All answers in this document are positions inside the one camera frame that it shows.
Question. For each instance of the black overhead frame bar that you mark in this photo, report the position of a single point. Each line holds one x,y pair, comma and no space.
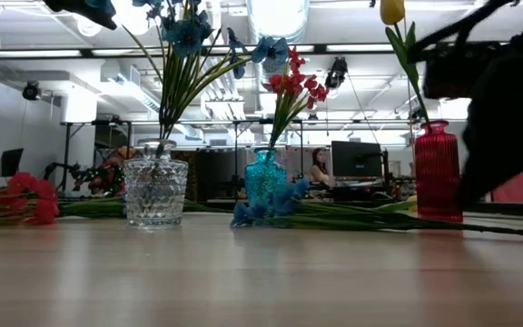
320,48

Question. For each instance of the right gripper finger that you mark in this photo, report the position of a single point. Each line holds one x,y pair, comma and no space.
456,72
429,45

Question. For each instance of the coral partition panel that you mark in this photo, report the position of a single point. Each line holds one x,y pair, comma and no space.
520,186

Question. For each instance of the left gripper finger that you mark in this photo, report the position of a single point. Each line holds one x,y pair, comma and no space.
75,9

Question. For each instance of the red ribbed glass vase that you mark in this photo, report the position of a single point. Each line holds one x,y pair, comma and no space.
438,172

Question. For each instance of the person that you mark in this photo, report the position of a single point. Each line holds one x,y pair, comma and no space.
320,168

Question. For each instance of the blue artificial flower bunch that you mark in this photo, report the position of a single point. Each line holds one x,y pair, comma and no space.
186,36
284,202

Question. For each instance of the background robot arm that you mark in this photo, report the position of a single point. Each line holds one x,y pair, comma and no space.
62,167

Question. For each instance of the black partition panel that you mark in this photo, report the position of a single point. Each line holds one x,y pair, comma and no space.
216,175

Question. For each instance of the silver ceiling duct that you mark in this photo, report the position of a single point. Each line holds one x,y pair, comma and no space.
279,18

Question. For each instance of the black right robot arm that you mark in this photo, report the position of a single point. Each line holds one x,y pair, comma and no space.
493,159

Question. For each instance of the small black monitor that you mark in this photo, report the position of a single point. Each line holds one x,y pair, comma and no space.
11,161

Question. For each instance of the clear faceted glass vase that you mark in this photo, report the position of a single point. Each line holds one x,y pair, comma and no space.
154,191

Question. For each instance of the teal glass vase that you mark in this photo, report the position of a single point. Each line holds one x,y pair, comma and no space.
263,175

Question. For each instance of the large black monitor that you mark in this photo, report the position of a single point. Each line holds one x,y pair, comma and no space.
357,161

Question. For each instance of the black ceiling camera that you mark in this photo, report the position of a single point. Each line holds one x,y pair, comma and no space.
31,91
336,72

